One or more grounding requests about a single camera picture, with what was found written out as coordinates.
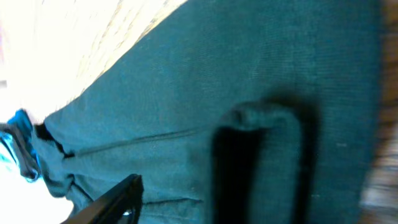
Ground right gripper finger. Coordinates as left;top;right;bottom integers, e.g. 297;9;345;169
62;174;144;224

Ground black garment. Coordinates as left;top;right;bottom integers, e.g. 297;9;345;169
32;0;380;224

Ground folded light blue jeans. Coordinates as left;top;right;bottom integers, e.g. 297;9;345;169
1;110;41;183

